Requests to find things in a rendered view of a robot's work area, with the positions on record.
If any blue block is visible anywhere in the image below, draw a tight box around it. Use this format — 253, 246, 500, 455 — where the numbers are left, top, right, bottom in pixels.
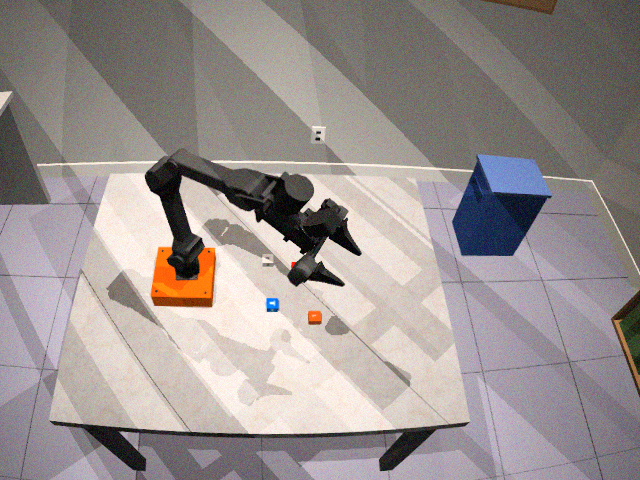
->
266, 298, 279, 312

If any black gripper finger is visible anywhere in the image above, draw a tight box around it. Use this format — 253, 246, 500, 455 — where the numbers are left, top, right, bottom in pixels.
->
303, 261, 345, 287
329, 218, 362, 256

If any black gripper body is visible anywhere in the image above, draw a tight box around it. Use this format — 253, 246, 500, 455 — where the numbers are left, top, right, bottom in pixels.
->
281, 205, 349, 287

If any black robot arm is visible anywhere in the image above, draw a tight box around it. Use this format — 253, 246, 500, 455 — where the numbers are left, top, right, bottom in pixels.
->
144, 148, 342, 281

